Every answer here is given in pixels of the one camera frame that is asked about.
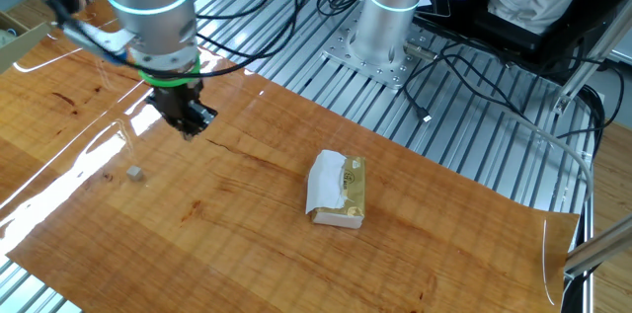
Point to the small grey block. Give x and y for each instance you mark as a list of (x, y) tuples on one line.
[(134, 173)]

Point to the gold tissue pack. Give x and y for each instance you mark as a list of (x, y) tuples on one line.
[(354, 189)]

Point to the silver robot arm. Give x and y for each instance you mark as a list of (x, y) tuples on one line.
[(153, 22)]

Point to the aluminium profile bar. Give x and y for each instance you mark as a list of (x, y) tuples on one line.
[(602, 246)]

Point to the black chair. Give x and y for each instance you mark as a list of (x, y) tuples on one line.
[(568, 41)]

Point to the silver wrist mount bracket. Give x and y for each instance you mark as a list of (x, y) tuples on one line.
[(94, 39)]

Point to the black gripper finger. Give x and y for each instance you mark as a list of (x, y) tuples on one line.
[(170, 115), (200, 118)]

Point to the white tissue sheet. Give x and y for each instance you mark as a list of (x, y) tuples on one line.
[(323, 182)]

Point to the wood-grain table mat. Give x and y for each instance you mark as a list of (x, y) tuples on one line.
[(247, 254)]

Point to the cardboard box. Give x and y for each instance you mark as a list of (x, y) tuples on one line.
[(20, 44)]

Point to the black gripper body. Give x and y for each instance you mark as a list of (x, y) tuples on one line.
[(178, 93)]

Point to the slanted aluminium profile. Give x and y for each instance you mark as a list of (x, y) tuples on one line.
[(587, 63)]

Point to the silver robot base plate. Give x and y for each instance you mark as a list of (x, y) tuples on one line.
[(390, 76)]

